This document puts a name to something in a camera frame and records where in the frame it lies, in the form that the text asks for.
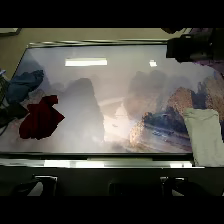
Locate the silver frame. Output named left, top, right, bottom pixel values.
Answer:
left=0, top=152, right=224, bottom=197

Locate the blue garment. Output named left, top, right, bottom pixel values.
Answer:
left=5, top=68, right=45, bottom=106

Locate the white garment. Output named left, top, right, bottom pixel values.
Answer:
left=182, top=107, right=224, bottom=168

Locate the red garment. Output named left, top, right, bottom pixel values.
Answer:
left=18, top=94, right=66, bottom=141

